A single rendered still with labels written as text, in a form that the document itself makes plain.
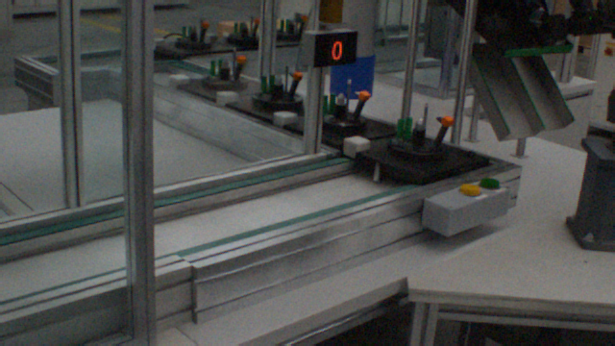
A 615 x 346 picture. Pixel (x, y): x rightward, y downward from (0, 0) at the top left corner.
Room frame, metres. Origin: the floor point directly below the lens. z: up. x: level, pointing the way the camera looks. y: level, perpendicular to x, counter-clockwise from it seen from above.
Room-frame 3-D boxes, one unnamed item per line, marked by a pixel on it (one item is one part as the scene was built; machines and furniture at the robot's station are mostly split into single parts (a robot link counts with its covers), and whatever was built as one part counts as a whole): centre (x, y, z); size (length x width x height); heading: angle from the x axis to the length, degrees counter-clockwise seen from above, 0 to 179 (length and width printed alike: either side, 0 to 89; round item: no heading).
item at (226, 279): (1.32, -0.16, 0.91); 0.89 x 0.06 x 0.11; 133
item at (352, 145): (1.63, -0.13, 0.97); 0.05 x 0.05 x 0.04; 43
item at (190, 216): (1.44, -0.03, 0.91); 0.84 x 0.28 x 0.10; 133
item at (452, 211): (1.40, -0.35, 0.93); 0.21 x 0.07 x 0.06; 133
